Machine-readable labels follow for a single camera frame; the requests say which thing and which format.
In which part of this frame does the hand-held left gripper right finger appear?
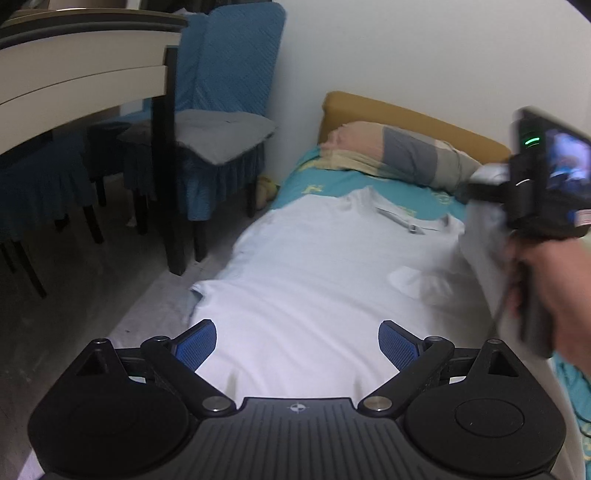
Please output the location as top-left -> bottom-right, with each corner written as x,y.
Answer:
356,320 -> 522,420

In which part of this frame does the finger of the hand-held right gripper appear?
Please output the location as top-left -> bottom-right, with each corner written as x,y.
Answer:
465,180 -> 511,205

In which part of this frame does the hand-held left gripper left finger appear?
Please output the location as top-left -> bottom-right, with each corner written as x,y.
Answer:
75,319 -> 236,421

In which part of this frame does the white polo shirt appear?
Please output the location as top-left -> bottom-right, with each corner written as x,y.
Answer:
187,162 -> 514,403

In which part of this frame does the person's right hand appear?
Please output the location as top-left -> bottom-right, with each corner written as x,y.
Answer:
502,227 -> 591,366

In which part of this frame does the striped pillow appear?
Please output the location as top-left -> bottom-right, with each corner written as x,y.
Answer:
320,121 -> 483,191

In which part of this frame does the mustard bed headboard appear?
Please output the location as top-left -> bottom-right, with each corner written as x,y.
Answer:
317,90 -> 512,165

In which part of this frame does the yellow plush toy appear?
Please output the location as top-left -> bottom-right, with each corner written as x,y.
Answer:
255,175 -> 280,208

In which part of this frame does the grey seat cushion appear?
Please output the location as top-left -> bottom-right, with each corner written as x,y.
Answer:
117,109 -> 279,166

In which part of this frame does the chair with blue cover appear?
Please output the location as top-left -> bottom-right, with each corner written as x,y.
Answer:
0,131 -> 108,298
116,0 -> 288,265

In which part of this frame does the white dining table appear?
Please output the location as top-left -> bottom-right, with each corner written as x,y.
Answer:
0,8 -> 191,277

